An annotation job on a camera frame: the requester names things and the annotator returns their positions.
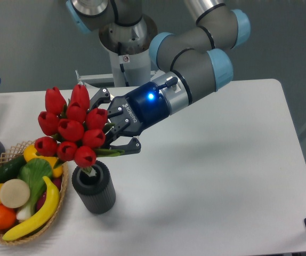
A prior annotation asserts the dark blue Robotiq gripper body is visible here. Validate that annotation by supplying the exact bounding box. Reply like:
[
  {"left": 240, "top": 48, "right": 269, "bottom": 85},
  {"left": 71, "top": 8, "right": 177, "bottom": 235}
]
[{"left": 108, "top": 82, "right": 169, "bottom": 138}]

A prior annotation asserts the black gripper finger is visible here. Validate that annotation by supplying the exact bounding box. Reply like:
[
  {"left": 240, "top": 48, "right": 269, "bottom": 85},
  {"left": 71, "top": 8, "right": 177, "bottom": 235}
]
[
  {"left": 89, "top": 88, "right": 111, "bottom": 110},
  {"left": 109, "top": 138, "right": 141, "bottom": 155}
]

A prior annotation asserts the red tulip bouquet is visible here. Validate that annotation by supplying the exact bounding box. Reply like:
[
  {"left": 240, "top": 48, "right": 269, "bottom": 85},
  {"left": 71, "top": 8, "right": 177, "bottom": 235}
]
[{"left": 35, "top": 84, "right": 124, "bottom": 174}]

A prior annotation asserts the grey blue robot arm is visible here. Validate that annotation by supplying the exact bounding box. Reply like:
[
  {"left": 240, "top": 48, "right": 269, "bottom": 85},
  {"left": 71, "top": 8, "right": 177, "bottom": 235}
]
[{"left": 66, "top": 1, "right": 251, "bottom": 156}]

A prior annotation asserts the dark grey ribbed vase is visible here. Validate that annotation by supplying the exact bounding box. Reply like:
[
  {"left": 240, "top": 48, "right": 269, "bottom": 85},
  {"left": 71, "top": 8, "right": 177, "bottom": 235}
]
[{"left": 71, "top": 161, "right": 116, "bottom": 214}]

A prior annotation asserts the dark red vegetable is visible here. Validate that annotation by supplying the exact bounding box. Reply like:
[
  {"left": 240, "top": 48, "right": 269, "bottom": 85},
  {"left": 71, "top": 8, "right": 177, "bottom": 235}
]
[{"left": 36, "top": 178, "right": 62, "bottom": 212}]

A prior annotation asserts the yellow squash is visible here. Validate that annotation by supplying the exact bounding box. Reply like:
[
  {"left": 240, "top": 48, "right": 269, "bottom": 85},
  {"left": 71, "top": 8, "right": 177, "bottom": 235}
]
[{"left": 23, "top": 144, "right": 63, "bottom": 178}]

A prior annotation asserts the yellow banana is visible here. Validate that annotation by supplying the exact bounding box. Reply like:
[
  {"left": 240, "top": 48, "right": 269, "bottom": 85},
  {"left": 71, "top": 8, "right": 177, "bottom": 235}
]
[{"left": 2, "top": 176, "right": 60, "bottom": 242}]

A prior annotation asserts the green bok choy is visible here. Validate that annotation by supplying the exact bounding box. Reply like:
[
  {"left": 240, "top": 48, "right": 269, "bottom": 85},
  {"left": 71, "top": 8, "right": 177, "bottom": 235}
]
[{"left": 17, "top": 158, "right": 53, "bottom": 222}]

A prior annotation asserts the woven wicker basket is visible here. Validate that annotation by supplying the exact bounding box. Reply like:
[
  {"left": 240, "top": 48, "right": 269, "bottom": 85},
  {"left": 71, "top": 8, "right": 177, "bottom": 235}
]
[{"left": 0, "top": 141, "right": 69, "bottom": 246}]

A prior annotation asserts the green cucumber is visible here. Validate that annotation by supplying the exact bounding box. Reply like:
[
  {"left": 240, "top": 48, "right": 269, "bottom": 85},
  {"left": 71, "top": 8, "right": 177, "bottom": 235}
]
[{"left": 0, "top": 155, "right": 26, "bottom": 183}]

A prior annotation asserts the round beige disc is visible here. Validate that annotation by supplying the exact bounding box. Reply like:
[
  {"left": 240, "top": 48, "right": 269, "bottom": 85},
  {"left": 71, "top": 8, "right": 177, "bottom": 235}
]
[{"left": 0, "top": 179, "right": 30, "bottom": 209}]

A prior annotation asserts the orange fruit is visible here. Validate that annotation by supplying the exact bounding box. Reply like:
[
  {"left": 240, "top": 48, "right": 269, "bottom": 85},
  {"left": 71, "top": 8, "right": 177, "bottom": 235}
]
[{"left": 0, "top": 204, "right": 16, "bottom": 230}]

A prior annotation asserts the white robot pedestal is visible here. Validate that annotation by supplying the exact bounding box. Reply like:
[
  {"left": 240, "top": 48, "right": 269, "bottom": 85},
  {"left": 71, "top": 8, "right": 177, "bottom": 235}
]
[{"left": 75, "top": 14, "right": 159, "bottom": 90}]

